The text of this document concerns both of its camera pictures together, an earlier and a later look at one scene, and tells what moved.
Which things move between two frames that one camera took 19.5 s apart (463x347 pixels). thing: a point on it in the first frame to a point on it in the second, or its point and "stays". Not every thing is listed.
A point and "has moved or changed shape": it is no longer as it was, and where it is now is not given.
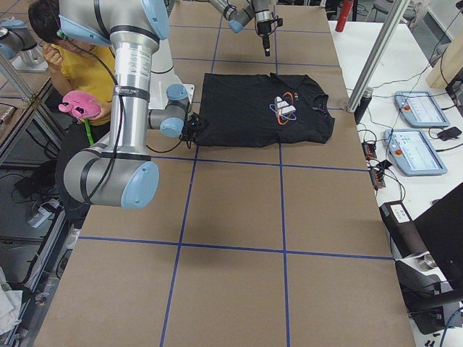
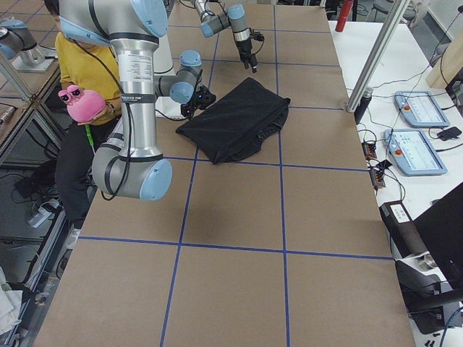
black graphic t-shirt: x=251 y=109 has moved or changed shape
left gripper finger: x=266 y=43 to x=253 y=61
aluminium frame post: x=369 y=70 stays
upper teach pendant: x=420 y=109 stays
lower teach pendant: x=412 y=152 stays
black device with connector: x=363 y=104 stays
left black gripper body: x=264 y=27 to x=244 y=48
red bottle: x=346 y=8 stays
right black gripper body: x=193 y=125 to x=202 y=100
